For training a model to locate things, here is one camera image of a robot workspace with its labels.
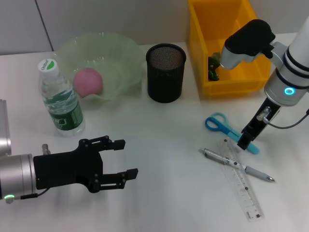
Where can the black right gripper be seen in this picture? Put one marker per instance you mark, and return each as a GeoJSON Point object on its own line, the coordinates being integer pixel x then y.
{"type": "Point", "coordinates": [262, 125]}

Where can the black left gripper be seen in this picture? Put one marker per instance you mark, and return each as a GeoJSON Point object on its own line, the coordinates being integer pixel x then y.
{"type": "Point", "coordinates": [62, 169]}

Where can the grey pen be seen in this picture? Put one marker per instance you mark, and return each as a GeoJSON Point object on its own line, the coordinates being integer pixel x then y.
{"type": "Point", "coordinates": [258, 173]}

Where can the blue scissors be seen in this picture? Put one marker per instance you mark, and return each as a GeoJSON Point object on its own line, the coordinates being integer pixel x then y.
{"type": "Point", "coordinates": [206, 123]}

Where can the transparent plastic ruler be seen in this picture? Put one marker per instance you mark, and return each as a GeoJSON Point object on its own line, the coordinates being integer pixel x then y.
{"type": "Point", "coordinates": [248, 193]}

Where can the green plastic wrapper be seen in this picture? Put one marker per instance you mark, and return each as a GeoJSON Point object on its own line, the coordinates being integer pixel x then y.
{"type": "Point", "coordinates": [213, 70]}

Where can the clear green-label water bottle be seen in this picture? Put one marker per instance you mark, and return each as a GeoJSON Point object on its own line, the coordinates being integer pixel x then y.
{"type": "Point", "coordinates": [62, 108]}

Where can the pink peach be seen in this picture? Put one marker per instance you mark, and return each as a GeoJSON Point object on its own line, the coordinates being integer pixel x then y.
{"type": "Point", "coordinates": [88, 82]}

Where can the black mesh pen holder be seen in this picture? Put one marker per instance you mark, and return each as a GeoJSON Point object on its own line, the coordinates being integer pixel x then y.
{"type": "Point", "coordinates": [166, 82]}

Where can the translucent green fruit bowl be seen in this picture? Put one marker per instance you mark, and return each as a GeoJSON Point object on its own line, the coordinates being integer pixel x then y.
{"type": "Point", "coordinates": [116, 53]}

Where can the yellow plastic bin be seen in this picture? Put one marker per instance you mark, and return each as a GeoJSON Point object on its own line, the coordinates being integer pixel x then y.
{"type": "Point", "coordinates": [200, 48]}

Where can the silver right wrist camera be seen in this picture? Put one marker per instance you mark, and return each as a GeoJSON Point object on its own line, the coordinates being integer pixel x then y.
{"type": "Point", "coordinates": [248, 41]}

